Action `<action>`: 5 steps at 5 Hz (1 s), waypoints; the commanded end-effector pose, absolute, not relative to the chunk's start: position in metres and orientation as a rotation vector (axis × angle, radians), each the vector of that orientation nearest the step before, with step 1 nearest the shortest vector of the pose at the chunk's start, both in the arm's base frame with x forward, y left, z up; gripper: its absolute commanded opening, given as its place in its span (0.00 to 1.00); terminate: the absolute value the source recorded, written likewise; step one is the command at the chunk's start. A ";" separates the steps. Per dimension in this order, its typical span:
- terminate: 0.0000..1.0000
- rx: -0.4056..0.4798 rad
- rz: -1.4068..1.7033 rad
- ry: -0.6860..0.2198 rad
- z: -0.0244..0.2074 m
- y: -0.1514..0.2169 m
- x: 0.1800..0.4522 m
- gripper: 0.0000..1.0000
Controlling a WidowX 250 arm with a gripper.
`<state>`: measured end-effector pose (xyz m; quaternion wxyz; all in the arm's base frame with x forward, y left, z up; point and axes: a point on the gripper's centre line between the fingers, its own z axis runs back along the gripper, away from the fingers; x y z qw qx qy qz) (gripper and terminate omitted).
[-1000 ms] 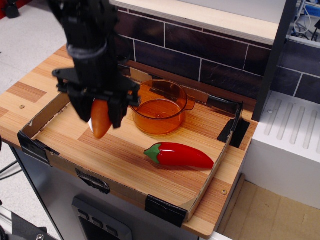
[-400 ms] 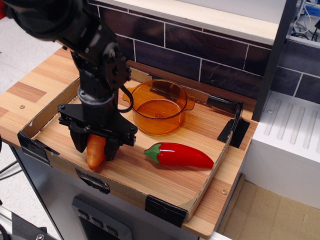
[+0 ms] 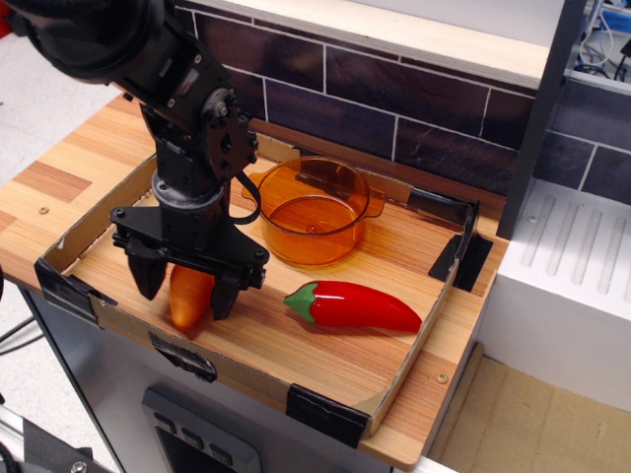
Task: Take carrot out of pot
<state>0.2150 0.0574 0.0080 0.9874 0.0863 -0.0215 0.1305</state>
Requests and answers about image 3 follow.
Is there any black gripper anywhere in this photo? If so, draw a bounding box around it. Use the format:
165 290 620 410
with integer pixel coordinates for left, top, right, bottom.
109 181 269 320

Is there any orange toy carrot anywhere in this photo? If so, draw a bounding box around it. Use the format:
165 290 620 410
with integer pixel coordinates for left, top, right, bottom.
170 265 215 330

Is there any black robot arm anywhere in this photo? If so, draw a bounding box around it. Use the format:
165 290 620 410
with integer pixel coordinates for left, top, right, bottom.
12 1 269 319

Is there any transparent orange toy pot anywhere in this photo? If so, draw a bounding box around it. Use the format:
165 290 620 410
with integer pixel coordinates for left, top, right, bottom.
249 157 385 266

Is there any cardboard fence with black tape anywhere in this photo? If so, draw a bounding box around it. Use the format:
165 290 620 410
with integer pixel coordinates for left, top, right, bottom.
35 158 507 466

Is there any red toy chili pepper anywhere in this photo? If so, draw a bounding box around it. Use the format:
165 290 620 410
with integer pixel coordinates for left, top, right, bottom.
284 281 422 333

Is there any grey oven control panel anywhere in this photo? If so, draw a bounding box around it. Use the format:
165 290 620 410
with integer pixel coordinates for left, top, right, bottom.
142 389 262 473

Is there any wooden shelf board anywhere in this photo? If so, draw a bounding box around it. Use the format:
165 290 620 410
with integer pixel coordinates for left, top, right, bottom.
201 0 550 89

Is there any white toy sink drainboard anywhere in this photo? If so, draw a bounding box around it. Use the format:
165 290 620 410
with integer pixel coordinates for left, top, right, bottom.
478 180 630 411

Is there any grey shelf post right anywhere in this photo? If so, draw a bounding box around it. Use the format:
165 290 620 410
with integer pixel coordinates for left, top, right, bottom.
497 1 587 239

